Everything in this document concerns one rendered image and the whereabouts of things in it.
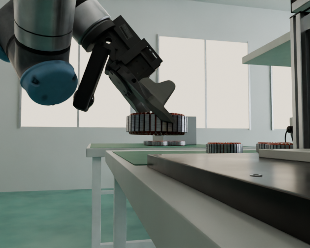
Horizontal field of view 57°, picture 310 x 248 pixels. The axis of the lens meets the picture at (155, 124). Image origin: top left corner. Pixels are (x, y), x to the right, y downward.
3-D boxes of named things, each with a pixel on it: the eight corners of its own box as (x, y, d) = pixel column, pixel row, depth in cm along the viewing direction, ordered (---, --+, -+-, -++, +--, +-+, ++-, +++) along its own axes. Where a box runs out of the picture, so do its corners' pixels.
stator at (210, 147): (201, 153, 93) (200, 141, 93) (232, 153, 95) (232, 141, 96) (213, 155, 82) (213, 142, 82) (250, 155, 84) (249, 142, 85)
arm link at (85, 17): (61, 17, 46) (66, 35, 54) (80, 40, 47) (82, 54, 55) (97, -9, 48) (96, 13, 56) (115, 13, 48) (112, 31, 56)
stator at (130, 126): (130, 133, 46) (131, 110, 46) (122, 135, 57) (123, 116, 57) (196, 134, 48) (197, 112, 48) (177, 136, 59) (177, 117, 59)
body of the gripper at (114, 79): (166, 63, 50) (120, 8, 48) (128, 95, 48) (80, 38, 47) (156, 74, 57) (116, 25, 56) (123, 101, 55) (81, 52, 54)
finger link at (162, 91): (194, 94, 45) (154, 63, 49) (166, 118, 43) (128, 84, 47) (194, 104, 47) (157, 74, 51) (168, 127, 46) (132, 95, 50)
